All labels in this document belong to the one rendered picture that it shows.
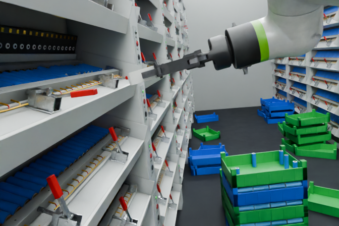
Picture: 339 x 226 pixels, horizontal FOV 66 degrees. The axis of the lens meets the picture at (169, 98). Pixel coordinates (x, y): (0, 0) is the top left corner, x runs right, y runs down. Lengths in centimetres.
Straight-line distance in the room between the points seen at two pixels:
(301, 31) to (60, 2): 44
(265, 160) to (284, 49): 83
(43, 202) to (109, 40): 51
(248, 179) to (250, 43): 68
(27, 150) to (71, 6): 26
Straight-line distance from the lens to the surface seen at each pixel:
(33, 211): 47
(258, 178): 114
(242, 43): 57
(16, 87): 42
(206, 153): 232
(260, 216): 122
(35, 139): 37
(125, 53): 83
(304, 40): 60
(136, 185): 90
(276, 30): 59
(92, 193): 56
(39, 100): 41
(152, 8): 154
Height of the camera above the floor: 94
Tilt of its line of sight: 9 degrees down
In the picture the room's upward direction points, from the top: 6 degrees counter-clockwise
